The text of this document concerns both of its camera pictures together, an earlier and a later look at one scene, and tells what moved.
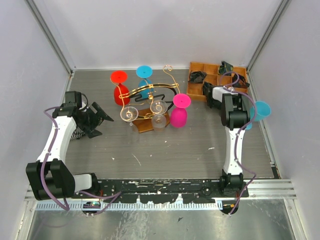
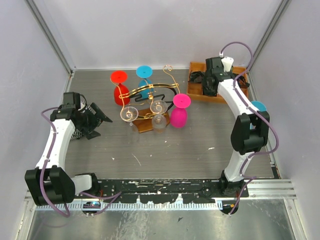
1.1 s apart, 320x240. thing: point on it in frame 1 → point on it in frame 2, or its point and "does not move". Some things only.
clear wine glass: (130, 114) does not move
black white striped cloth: (77, 134) does not move
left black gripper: (97, 120) does not move
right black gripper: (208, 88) → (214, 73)
